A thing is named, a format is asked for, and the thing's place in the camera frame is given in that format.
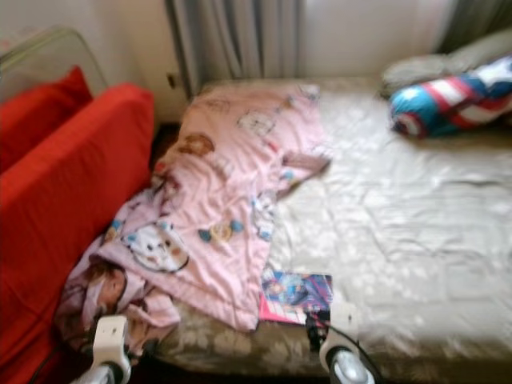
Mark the anime cover book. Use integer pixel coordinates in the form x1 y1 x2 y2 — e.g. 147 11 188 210
258 268 334 325

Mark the pink cartoon print blanket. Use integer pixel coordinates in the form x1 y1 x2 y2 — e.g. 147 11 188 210
54 82 333 357

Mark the beige floral bed sheet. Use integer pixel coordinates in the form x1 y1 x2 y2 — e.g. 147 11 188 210
152 76 512 384

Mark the long red cushion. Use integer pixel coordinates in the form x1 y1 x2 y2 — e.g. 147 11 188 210
0 66 94 173
0 82 155 384

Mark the red white blue bolster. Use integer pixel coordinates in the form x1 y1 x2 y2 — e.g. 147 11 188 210
390 54 512 138

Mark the grey leaf print pillow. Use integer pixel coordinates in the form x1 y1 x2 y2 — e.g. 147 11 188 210
380 28 512 98

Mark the grey curtain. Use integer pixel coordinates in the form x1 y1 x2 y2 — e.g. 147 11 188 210
166 0 305 97
436 0 512 53

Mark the quilted white mattress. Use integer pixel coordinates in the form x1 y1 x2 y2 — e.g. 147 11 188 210
0 24 109 101

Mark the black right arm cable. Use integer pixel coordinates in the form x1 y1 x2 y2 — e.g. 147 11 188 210
320 314 389 384

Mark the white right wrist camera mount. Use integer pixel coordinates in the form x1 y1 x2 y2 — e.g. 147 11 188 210
320 302 362 361

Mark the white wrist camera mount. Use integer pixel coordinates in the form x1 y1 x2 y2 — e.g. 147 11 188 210
92 314 130 369
320 302 362 361

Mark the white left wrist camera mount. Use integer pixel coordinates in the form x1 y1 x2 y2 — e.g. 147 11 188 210
92 314 130 369

